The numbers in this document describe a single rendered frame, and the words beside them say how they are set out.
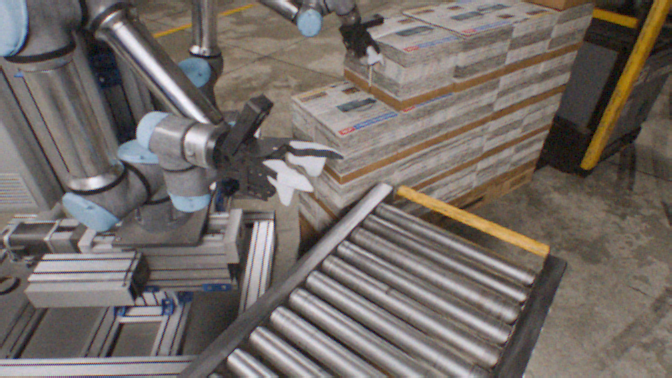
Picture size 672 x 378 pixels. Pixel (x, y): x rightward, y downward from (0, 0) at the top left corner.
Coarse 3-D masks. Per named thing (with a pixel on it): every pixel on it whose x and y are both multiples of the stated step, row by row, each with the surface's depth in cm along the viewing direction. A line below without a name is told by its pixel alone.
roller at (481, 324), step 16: (352, 256) 109; (368, 256) 107; (368, 272) 107; (384, 272) 104; (400, 272) 103; (400, 288) 102; (416, 288) 100; (432, 288) 100; (432, 304) 98; (448, 304) 97; (464, 304) 96; (464, 320) 94; (480, 320) 93; (496, 320) 93; (496, 336) 91
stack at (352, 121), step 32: (320, 96) 171; (352, 96) 172; (448, 96) 171; (480, 96) 184; (512, 96) 199; (320, 128) 159; (352, 128) 152; (384, 128) 159; (416, 128) 171; (448, 128) 183; (480, 128) 197; (512, 128) 216; (352, 160) 158; (416, 160) 181; (448, 160) 197; (320, 192) 180; (352, 192) 168; (448, 192) 212; (480, 192) 232; (320, 224) 194
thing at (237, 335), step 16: (384, 192) 128; (368, 208) 122; (336, 224) 117; (352, 224) 117; (320, 240) 112; (336, 240) 112; (304, 256) 107; (320, 256) 107; (336, 256) 113; (288, 272) 103; (304, 272) 103; (320, 272) 108; (272, 288) 100; (288, 288) 100; (304, 288) 104; (256, 304) 96; (272, 304) 96; (240, 320) 93; (256, 320) 93; (224, 336) 90; (240, 336) 90; (208, 352) 87; (224, 352) 87; (256, 352) 96; (192, 368) 84; (208, 368) 84; (224, 368) 87
